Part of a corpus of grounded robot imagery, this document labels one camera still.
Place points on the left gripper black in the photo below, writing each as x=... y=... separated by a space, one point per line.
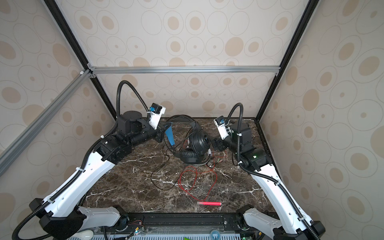
x=160 y=133

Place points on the white spoon-shaped tool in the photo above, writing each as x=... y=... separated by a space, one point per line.
x=84 y=235

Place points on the pink marker pen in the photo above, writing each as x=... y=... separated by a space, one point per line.
x=209 y=203

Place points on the black frame post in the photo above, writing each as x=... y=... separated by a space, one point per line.
x=292 y=46
x=66 y=30

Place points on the blue round cap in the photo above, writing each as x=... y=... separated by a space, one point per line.
x=215 y=235

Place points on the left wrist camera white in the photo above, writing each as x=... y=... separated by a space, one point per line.
x=156 y=112

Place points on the black blue headphones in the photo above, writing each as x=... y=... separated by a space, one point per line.
x=194 y=148

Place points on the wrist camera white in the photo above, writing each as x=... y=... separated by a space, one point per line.
x=222 y=127
x=156 y=112

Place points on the black frame post right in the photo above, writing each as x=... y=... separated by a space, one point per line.
x=292 y=46

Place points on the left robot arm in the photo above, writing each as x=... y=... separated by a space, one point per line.
x=59 y=213

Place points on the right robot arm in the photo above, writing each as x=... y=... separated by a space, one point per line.
x=291 y=223

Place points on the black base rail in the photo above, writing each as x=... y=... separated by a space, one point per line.
x=194 y=226

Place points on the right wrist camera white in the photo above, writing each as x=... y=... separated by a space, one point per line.
x=222 y=127

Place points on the horizontal aluminium rail back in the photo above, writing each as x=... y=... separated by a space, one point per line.
x=185 y=70

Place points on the aluminium rail left wall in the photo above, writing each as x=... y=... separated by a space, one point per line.
x=28 y=135

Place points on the white red headphones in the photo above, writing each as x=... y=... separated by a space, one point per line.
x=210 y=157

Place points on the black frame post left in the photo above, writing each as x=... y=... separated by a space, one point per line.
x=66 y=30

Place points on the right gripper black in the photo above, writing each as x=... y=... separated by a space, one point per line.
x=218 y=144

